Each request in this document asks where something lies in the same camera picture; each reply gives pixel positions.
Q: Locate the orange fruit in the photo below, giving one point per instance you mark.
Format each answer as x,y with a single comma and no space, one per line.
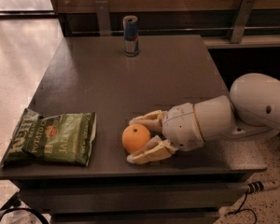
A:
134,137

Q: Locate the right metal bracket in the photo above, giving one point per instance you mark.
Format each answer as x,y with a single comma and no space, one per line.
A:
243,13

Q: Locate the striped plug with cable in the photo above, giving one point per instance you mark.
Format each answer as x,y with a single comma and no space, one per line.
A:
260,205

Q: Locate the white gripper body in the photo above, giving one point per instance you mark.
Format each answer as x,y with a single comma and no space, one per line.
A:
181,125

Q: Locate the red bull can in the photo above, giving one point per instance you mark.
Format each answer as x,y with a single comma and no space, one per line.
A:
130,29

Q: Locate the green potato chips bag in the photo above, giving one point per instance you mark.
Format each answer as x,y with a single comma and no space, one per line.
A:
66,138

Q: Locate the left metal bracket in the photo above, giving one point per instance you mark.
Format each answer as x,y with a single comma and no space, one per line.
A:
103,18

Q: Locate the horizontal metal rail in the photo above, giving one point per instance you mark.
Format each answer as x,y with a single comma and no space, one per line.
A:
208,31

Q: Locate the grey cabinet drawer unit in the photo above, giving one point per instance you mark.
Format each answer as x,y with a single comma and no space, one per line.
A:
117,201

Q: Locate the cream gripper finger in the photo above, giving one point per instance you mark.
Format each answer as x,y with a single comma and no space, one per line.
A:
151,120
155,149

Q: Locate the metal bracket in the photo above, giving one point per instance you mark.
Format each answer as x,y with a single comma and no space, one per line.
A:
103,18
243,13

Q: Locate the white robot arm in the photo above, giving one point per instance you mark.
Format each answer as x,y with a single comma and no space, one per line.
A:
250,112

